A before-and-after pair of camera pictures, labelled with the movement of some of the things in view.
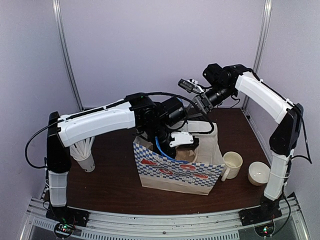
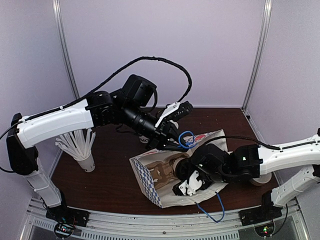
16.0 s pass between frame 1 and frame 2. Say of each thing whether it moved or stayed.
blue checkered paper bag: moved
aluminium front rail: stayed
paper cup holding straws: stayed
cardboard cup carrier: moved
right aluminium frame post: stayed
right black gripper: moved
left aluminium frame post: stayed
